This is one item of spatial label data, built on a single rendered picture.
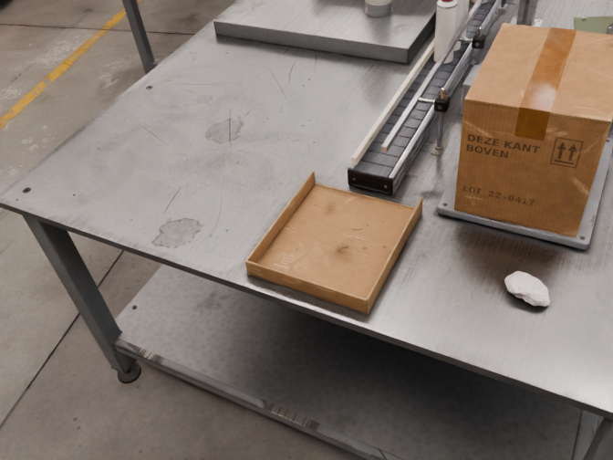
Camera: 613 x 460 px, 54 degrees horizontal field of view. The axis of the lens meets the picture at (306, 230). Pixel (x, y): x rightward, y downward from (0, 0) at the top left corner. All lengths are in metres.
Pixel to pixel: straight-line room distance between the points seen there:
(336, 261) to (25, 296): 1.66
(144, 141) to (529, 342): 1.06
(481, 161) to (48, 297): 1.85
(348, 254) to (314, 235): 0.09
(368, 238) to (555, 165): 0.38
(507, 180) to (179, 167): 0.78
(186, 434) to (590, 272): 1.30
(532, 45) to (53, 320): 1.90
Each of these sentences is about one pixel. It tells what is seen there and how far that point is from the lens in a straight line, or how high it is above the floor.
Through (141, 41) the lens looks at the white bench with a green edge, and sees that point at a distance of 3.37.
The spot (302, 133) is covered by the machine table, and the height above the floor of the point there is 0.83.
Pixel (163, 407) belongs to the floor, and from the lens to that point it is 2.08.
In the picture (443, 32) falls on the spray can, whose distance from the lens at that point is 1.66.
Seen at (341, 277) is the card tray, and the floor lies 0.83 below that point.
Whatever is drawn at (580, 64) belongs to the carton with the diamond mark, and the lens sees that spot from 1.24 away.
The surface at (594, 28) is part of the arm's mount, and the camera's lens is 1.87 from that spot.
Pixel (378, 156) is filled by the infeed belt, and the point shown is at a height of 0.88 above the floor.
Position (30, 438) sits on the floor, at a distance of 2.21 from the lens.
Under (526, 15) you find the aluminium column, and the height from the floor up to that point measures 0.87.
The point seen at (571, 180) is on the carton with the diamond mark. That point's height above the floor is 0.99.
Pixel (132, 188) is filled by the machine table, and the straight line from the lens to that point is 1.50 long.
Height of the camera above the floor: 1.72
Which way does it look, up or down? 44 degrees down
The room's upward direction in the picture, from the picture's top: 8 degrees counter-clockwise
